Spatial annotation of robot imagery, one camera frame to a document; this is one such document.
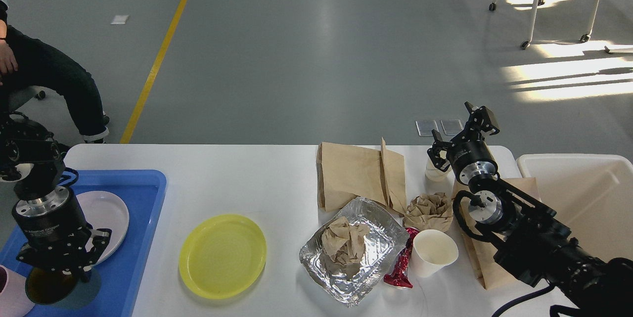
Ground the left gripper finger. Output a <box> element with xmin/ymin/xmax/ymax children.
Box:
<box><xmin>16</xmin><ymin>243</ymin><xmax>55</xmax><ymax>272</ymax></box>
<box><xmin>74</xmin><ymin>229</ymin><xmax>112</xmax><ymax>283</ymax></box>

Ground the small white cup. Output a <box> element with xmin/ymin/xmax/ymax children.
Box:
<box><xmin>425</xmin><ymin>159</ymin><xmax>452</xmax><ymax>182</ymax></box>

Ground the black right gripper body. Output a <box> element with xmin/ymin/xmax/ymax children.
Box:
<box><xmin>446</xmin><ymin>140</ymin><xmax>498</xmax><ymax>185</ymax></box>

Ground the person's hand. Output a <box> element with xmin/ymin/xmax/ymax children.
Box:
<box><xmin>0</xmin><ymin>38</ymin><xmax>19</xmax><ymax>76</ymax></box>

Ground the aluminium foil tray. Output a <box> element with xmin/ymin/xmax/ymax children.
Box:
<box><xmin>299</xmin><ymin>197</ymin><xmax>409</xmax><ymax>306</ymax></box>

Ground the red snack wrapper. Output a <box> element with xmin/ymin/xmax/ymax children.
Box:
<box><xmin>383</xmin><ymin>227</ymin><xmax>420</xmax><ymax>289</ymax></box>

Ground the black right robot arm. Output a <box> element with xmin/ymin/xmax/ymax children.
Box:
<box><xmin>427</xmin><ymin>101</ymin><xmax>633</xmax><ymax>317</ymax></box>

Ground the white plastic bin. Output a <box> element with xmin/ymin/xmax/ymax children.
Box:
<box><xmin>516</xmin><ymin>153</ymin><xmax>633</xmax><ymax>261</ymax></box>

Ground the white paper cup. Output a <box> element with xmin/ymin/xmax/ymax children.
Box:
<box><xmin>410</xmin><ymin>229</ymin><xmax>459</xmax><ymax>278</ymax></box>

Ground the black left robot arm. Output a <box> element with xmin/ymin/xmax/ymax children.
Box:
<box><xmin>1</xmin><ymin>112</ymin><xmax>112</xmax><ymax>282</ymax></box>

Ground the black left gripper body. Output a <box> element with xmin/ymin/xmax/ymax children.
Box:
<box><xmin>12</xmin><ymin>186</ymin><xmax>92</xmax><ymax>271</ymax></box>

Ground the seated person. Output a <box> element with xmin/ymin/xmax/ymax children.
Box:
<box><xmin>0</xmin><ymin>0</ymin><xmax>109</xmax><ymax>143</ymax></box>

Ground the flat brown paper bag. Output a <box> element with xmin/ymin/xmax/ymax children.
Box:
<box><xmin>316</xmin><ymin>142</ymin><xmax>408</xmax><ymax>215</ymax></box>

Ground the crumpled brown paper in tray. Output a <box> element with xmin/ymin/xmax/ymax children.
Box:
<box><xmin>321</xmin><ymin>216</ymin><xmax>370</xmax><ymax>266</ymax></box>

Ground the pink plate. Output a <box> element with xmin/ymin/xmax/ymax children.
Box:
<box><xmin>77</xmin><ymin>191</ymin><xmax>130</xmax><ymax>264</ymax></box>

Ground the blue plastic tray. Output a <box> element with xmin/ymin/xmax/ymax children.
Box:
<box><xmin>29</xmin><ymin>169</ymin><xmax>167</xmax><ymax>317</ymax></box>

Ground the yellow plastic plate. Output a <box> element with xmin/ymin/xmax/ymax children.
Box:
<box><xmin>178</xmin><ymin>214</ymin><xmax>267</xmax><ymax>300</ymax></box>

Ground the pink cup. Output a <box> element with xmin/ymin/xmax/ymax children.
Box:
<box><xmin>0</xmin><ymin>265</ymin><xmax>35</xmax><ymax>317</ymax></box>

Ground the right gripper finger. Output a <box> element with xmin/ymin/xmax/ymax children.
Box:
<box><xmin>460</xmin><ymin>101</ymin><xmax>500</xmax><ymax>142</ymax></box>
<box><xmin>427</xmin><ymin>129</ymin><xmax>453</xmax><ymax>173</ymax></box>

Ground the brown paper bag under arm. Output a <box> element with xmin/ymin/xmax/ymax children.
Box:
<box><xmin>460</xmin><ymin>177</ymin><xmax>541</xmax><ymax>290</ymax></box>

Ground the crumpled brown paper ball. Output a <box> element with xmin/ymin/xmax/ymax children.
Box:
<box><xmin>403</xmin><ymin>192</ymin><xmax>453</xmax><ymax>233</ymax></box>

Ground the teal mug yellow inside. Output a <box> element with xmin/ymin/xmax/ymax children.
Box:
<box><xmin>25</xmin><ymin>268</ymin><xmax>102</xmax><ymax>310</ymax></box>

